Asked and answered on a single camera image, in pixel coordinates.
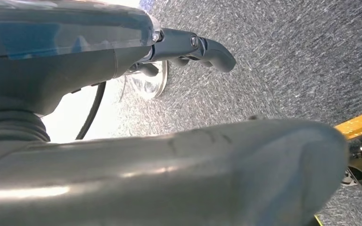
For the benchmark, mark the silver robot hip shell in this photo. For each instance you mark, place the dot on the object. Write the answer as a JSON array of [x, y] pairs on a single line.
[[168, 174]]

